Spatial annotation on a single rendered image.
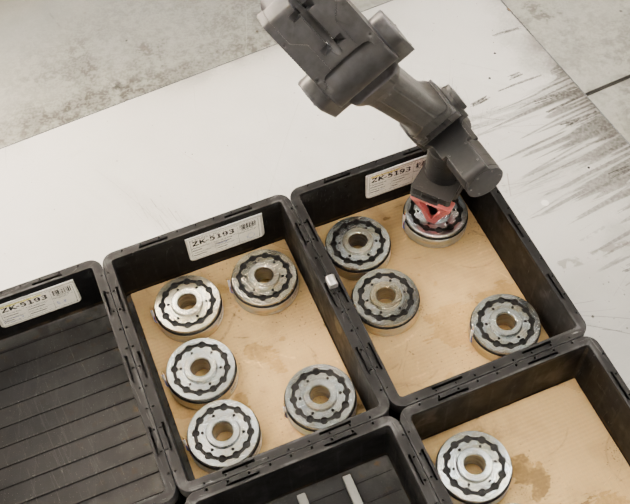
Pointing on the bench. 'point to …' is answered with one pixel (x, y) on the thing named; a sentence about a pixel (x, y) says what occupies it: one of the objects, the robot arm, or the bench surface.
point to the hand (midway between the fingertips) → (437, 207)
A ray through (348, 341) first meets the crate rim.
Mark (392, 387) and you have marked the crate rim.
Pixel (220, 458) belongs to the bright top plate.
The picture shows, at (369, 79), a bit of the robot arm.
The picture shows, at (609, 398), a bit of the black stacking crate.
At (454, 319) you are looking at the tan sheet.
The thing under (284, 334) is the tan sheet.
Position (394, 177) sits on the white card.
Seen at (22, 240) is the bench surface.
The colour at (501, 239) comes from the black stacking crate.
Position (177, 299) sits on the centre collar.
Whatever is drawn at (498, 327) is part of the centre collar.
